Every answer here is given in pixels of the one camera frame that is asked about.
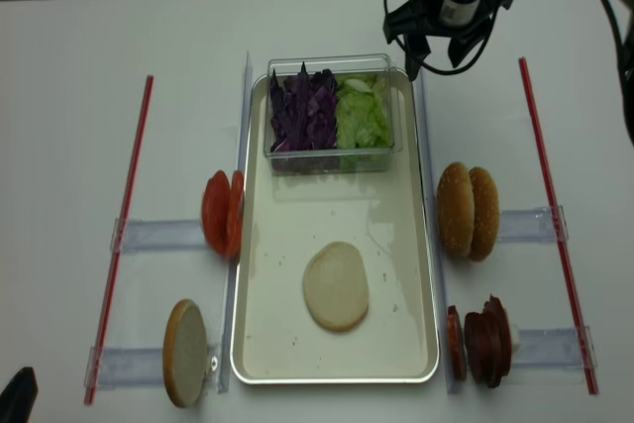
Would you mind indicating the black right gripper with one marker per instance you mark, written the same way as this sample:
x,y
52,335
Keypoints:
x,y
466,24

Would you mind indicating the white metal tray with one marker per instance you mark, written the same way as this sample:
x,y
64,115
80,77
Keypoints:
x,y
289,219

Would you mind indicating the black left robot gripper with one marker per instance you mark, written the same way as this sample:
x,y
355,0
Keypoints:
x,y
18,397

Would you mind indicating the clear side rail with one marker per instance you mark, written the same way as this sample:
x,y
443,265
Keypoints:
x,y
224,369
435,249

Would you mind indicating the tomato slice, inner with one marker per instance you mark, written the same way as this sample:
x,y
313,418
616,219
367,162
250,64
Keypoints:
x,y
235,215

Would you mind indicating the green lettuce shreds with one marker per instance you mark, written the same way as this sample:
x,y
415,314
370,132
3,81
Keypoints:
x,y
361,122

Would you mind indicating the sesame bun top, outer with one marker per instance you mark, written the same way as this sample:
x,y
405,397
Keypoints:
x,y
487,214

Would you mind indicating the purple cabbage shreds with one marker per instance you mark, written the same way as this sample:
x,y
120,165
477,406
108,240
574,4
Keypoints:
x,y
303,110

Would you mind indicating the clear tomato holder track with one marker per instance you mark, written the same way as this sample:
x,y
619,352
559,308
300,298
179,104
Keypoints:
x,y
130,236

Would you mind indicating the brown meat patty slices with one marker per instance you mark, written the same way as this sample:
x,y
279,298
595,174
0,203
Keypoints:
x,y
488,343

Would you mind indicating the red sausage slice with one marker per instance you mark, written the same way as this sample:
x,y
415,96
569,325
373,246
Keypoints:
x,y
456,344

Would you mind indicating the clear plastic salad container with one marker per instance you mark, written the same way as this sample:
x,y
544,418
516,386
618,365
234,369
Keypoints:
x,y
334,160

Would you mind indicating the sesame bun top, inner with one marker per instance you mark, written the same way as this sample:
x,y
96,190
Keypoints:
x,y
455,206

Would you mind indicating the right clear side rail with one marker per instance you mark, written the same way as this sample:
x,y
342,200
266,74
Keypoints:
x,y
435,249

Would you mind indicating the tomato slice, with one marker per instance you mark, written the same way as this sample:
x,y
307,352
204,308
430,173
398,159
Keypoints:
x,y
235,215
214,212

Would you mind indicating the clear meat holder track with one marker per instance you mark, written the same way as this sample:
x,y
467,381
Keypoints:
x,y
559,348

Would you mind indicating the left clear side rail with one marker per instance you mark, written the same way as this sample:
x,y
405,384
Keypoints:
x,y
224,369

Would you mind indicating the sesame bun , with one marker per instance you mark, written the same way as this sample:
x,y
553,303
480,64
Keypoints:
x,y
455,206
487,214

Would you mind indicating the right red plastic rail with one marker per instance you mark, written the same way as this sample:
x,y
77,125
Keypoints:
x,y
568,273

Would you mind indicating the red plastic rail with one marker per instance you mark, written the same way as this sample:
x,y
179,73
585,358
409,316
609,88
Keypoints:
x,y
123,214
568,273

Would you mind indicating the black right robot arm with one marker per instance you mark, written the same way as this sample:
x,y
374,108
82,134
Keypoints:
x,y
438,62

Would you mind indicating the upright bun bottom slice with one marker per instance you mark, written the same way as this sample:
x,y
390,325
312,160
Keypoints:
x,y
184,354

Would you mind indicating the left red plastic rail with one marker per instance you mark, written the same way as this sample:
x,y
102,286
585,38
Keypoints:
x,y
123,214

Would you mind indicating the bun bottom on tray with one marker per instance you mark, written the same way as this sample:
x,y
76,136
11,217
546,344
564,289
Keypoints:
x,y
335,287

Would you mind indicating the clear bread holder track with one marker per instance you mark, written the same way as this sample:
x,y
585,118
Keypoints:
x,y
109,368

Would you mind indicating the tomato slice, outer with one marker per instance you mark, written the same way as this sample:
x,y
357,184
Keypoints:
x,y
214,212

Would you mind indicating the clear bun holder track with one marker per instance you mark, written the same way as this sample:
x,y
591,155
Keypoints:
x,y
536,225

